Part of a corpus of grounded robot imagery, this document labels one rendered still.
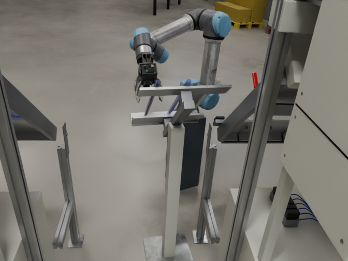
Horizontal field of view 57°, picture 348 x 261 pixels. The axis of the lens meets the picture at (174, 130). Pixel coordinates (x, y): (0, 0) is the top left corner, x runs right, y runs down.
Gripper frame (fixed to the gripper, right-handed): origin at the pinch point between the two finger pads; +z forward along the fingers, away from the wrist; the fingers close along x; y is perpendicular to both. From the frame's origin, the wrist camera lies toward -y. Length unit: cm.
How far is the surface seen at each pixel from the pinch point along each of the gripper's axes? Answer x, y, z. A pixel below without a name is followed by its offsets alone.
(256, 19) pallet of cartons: 314, -356, -417
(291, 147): 25, 45, 43
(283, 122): 57, -2, 13
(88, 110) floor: -35, -173, -100
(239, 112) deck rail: 30.6, 13.0, 15.0
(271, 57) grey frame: 23, 52, 22
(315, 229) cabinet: 53, 1, 58
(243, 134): 46, -20, 9
